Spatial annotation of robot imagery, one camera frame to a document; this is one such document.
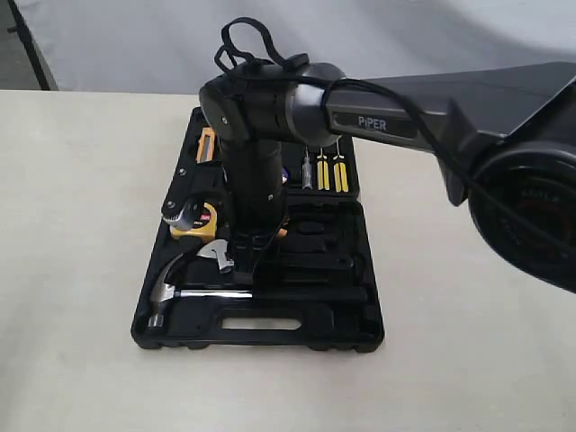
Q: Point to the orange utility knife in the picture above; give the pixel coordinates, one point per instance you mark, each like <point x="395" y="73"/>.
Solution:
<point x="206" y="146"/>

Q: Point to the yellow precision screwdriver right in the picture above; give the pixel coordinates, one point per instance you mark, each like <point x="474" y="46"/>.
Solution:
<point x="340" y="171"/>

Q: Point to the yellow precision screwdriver left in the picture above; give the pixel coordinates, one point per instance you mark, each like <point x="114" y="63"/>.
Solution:
<point x="322" y="171"/>

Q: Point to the steel claw hammer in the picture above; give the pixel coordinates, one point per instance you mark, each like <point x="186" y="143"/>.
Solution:
<point x="164" y="291"/>

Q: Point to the adjustable wrench black handle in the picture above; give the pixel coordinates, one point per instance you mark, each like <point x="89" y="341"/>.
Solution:
<point x="217" y="250"/>

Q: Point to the yellow precision screwdriver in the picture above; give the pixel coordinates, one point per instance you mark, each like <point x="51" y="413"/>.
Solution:
<point x="340" y="171"/>
<point x="322" y="171"/>

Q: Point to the yellow tape measure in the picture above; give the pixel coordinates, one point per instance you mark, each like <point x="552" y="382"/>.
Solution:
<point x="194" y="221"/>

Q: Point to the black plastic tool case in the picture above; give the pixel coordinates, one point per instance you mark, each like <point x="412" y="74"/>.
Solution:
<point x="327" y="246"/>

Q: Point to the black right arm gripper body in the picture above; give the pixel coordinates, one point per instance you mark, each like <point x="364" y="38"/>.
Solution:
<point x="255" y="201"/>

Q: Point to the black stand pole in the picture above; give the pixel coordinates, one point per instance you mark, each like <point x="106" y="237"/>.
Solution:
<point x="22" y="31"/>

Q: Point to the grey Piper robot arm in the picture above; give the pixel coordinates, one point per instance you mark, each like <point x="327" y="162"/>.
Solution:
<point x="504" y="140"/>

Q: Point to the clear tester screwdriver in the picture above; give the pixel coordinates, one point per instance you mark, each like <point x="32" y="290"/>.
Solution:
<point x="306" y="170"/>

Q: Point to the white backdrop cloth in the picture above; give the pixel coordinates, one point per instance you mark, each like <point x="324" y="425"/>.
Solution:
<point x="168" y="47"/>

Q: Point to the black PVC electrical tape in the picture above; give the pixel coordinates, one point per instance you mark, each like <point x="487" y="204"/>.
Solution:
<point x="285" y="175"/>

